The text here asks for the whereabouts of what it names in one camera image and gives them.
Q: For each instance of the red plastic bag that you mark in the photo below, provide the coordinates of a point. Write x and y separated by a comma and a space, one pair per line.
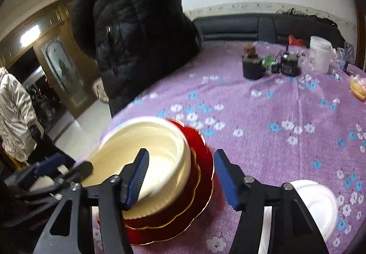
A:
292, 41

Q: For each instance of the bagged bread snack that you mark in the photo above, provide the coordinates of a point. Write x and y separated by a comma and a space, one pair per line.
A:
358, 87

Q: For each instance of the purple floral tablecloth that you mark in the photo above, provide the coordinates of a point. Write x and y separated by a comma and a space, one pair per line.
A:
277, 129

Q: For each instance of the black motor device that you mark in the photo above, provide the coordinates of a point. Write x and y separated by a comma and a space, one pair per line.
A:
289, 64

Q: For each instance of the large red gold-rimmed plate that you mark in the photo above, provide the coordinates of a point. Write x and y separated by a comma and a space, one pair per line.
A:
190, 203

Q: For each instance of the patterned cushion stool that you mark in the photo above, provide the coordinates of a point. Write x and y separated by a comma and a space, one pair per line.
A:
98, 89

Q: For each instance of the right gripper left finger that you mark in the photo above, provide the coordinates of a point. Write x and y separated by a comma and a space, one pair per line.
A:
70, 227

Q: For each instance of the white plastic jar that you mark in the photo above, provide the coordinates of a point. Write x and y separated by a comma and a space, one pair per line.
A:
320, 54

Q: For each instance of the green wrapped item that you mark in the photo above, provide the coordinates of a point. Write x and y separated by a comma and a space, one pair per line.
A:
269, 63

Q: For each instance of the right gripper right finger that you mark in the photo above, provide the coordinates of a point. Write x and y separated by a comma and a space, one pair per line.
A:
240, 191

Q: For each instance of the small white foam bowl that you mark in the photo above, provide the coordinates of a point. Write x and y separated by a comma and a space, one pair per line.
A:
308, 208

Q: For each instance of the cream plastic bowl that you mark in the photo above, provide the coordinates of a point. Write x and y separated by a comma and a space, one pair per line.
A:
152, 159

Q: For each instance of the person in white jacket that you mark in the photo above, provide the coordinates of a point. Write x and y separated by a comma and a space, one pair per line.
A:
18, 118

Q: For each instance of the person in black jacket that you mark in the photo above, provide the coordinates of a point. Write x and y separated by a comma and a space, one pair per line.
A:
135, 43

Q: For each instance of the wooden glass door cabinet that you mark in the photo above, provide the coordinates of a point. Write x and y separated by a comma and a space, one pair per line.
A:
48, 33

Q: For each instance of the black cylinder with wooden knob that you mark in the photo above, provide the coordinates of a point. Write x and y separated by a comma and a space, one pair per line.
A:
251, 63

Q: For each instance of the black leather sofa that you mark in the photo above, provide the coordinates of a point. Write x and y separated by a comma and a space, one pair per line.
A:
272, 28

